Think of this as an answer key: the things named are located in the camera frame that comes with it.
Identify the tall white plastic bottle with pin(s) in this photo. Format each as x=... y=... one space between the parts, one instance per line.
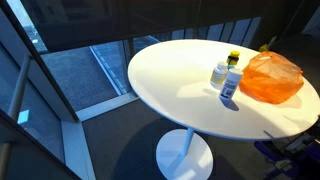
x=230 y=83

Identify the white bottle beige label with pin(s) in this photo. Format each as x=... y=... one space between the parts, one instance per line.
x=219 y=76

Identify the dark bottle yellow cap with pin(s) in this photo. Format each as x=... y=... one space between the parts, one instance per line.
x=233 y=58

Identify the orange plastic bag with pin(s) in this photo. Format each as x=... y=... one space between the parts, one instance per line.
x=271 y=78

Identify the small teal box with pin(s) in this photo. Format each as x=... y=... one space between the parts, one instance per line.
x=230 y=67

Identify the yellow clamp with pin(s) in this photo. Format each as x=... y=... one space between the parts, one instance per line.
x=265 y=47

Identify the purple bar clamp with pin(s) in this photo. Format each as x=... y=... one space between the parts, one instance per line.
x=268 y=153

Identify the grey metal handrail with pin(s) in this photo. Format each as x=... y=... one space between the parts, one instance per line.
x=20 y=86

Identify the white table pedestal base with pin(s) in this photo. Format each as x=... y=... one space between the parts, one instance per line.
x=183 y=156

